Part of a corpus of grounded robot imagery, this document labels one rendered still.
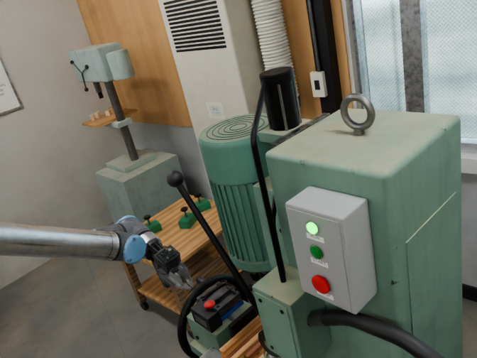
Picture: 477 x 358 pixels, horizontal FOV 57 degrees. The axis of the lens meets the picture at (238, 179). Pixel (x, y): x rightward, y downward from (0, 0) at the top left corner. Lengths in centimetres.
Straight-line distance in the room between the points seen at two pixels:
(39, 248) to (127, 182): 190
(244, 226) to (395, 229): 38
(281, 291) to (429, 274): 23
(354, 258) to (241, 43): 189
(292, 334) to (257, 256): 24
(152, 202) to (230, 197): 239
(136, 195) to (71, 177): 98
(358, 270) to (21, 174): 342
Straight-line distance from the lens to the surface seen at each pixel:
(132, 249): 140
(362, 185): 60
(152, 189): 324
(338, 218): 57
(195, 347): 134
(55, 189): 397
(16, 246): 125
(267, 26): 232
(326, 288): 65
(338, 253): 60
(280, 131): 78
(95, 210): 417
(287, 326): 76
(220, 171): 86
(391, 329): 68
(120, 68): 292
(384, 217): 61
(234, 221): 92
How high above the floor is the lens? 178
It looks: 24 degrees down
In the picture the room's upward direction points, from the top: 14 degrees counter-clockwise
